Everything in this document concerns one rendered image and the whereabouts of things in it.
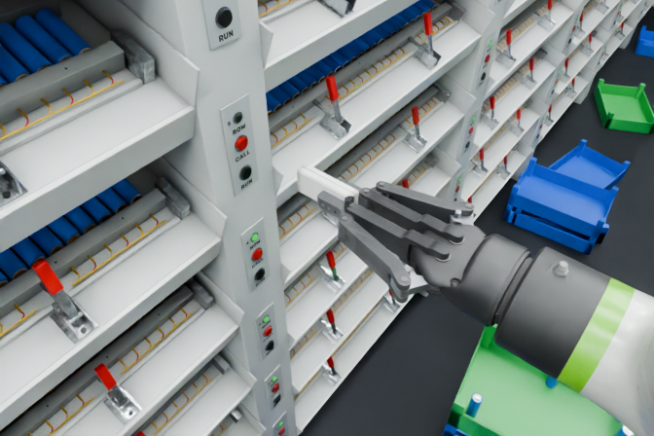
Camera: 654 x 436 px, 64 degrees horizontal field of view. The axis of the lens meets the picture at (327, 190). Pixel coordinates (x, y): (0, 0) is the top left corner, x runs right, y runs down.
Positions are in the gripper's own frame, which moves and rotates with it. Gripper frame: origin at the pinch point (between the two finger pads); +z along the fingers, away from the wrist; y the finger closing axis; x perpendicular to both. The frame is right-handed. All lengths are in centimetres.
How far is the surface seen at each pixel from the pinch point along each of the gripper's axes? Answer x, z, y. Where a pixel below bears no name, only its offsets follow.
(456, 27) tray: -9, 16, 61
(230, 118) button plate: 4.7, 11.8, -1.6
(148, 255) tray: -9.7, 15.7, -13.0
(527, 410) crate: -58, -26, 27
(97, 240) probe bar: -6.2, 18.6, -16.6
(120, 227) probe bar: -6.2, 18.5, -13.9
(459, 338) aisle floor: -98, -3, 59
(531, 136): -75, 13, 136
